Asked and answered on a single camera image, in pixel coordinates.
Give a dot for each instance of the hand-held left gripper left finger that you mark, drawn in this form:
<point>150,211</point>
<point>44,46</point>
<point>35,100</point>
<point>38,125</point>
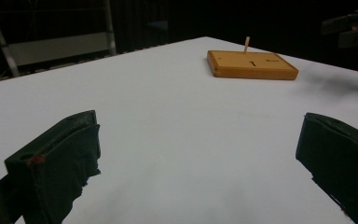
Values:
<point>59,161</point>

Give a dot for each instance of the small wooden peg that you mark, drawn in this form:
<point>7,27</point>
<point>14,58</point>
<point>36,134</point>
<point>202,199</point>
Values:
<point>246,44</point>

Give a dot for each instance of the wooden block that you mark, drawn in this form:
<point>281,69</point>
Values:
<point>248,67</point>

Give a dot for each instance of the white metal table frame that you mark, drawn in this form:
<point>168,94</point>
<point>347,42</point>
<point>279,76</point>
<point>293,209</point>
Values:
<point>59,46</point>

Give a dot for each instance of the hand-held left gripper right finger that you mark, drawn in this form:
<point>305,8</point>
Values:
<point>341,161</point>

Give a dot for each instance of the white table sheet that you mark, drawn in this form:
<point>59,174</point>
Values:
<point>167,124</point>

